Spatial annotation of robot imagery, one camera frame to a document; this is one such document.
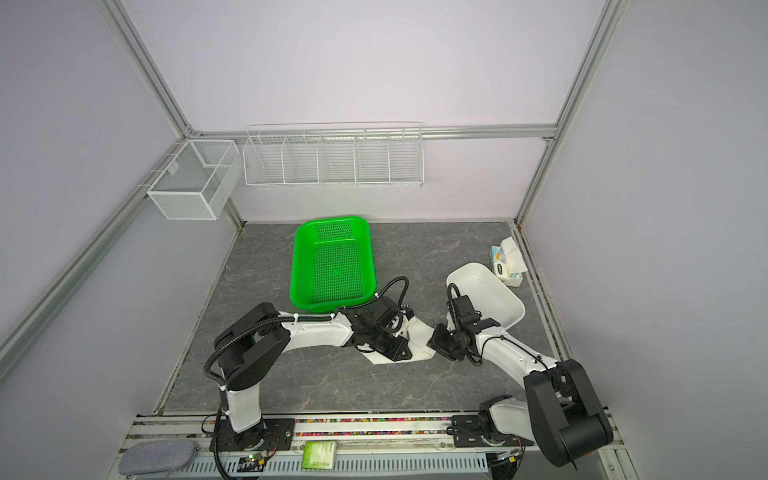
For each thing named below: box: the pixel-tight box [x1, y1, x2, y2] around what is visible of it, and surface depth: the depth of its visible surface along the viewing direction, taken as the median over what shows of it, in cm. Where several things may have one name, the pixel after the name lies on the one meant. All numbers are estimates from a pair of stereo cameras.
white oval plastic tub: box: [446, 262, 526, 330], surface depth 99 cm
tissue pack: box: [490, 236, 528, 287], surface depth 101 cm
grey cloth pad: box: [118, 439, 197, 475], surface depth 71 cm
